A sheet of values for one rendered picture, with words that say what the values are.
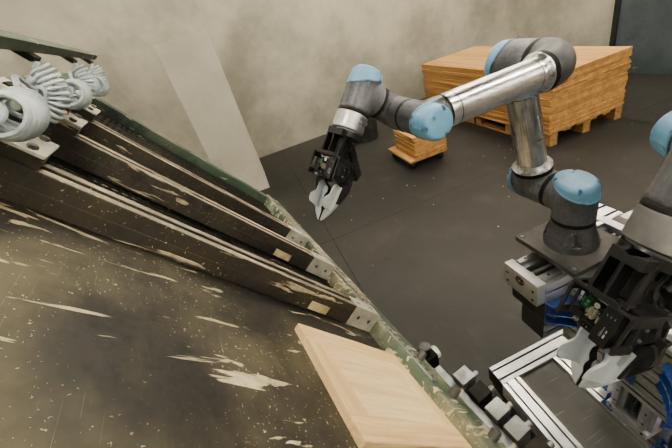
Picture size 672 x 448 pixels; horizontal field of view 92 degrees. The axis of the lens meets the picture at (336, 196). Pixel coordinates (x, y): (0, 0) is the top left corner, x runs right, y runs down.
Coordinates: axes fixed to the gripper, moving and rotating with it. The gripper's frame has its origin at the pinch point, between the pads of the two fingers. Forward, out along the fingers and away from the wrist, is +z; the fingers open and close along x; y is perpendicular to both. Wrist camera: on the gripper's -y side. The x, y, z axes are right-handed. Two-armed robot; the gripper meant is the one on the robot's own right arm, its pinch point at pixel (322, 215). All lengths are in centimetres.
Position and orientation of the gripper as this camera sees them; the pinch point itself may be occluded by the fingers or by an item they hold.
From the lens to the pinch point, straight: 77.8
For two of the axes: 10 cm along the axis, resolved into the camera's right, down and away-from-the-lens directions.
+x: 8.3, 2.9, -4.8
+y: -4.6, -1.5, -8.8
